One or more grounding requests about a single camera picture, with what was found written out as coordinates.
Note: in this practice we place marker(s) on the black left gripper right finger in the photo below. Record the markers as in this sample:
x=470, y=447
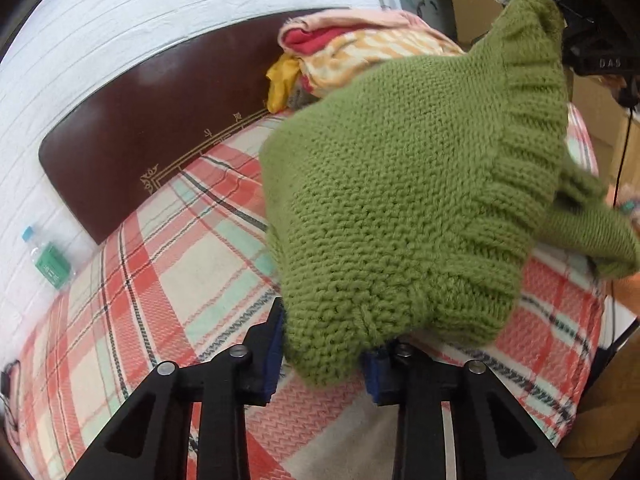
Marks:
x=456, y=422

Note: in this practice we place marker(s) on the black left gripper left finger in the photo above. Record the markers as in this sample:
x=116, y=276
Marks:
x=148, y=437

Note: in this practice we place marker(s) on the green knitted sweater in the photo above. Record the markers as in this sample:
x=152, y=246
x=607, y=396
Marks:
x=412, y=198

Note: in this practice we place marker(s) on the person's right hand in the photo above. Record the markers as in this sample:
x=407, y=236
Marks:
x=624, y=287

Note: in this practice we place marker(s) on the tan padded jacket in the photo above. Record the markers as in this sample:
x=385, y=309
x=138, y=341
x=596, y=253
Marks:
x=607, y=422

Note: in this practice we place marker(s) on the cardboard box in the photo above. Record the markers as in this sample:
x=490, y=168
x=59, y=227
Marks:
x=606, y=123

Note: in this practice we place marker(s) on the red plaid blanket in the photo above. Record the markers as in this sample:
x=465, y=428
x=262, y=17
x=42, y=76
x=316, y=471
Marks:
x=188, y=273

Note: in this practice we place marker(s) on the green label water bottle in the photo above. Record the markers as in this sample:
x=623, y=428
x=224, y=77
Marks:
x=50, y=262

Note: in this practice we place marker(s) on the pink garment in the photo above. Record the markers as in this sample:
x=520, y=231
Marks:
x=381, y=18

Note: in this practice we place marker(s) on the yellow striped cloth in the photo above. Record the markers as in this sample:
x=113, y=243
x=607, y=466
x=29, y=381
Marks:
x=348, y=55

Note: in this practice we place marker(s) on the dark brown wooden headboard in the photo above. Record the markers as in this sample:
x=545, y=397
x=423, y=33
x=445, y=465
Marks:
x=121, y=144

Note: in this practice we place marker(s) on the red garment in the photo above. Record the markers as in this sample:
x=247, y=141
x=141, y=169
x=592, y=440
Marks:
x=303, y=42

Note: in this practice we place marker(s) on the mustard yellow garment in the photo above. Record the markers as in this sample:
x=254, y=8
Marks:
x=282, y=79

